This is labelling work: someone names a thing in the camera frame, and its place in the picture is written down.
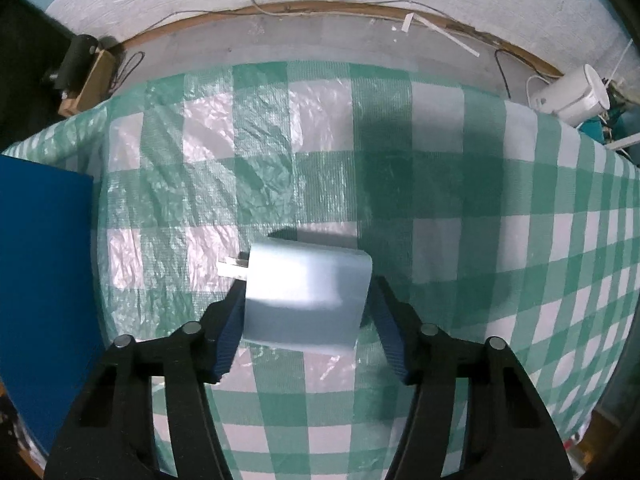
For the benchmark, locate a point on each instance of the white appliance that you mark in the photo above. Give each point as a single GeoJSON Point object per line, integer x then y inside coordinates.
{"type": "Point", "coordinates": [570, 92]}

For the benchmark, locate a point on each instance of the white square charger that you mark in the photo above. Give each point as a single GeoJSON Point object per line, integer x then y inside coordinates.
{"type": "Point", "coordinates": [305, 295]}

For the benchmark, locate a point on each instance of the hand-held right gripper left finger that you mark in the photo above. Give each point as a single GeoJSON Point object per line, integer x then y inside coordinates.
{"type": "Point", "coordinates": [227, 341]}

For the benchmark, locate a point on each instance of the green checkered tablecloth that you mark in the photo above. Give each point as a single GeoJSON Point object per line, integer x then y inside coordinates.
{"type": "Point", "coordinates": [400, 160]}

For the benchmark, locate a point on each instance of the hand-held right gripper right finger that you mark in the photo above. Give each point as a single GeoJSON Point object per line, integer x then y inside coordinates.
{"type": "Point", "coordinates": [392, 341]}

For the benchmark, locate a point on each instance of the teal object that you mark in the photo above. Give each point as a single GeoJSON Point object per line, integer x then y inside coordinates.
{"type": "Point", "coordinates": [607, 130]}

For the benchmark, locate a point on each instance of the white plastic strip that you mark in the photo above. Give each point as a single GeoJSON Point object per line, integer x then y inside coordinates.
{"type": "Point", "coordinates": [445, 32]}

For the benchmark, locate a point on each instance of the blue-rimmed cardboard box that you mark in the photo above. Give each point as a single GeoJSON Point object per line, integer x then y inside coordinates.
{"type": "Point", "coordinates": [45, 285]}

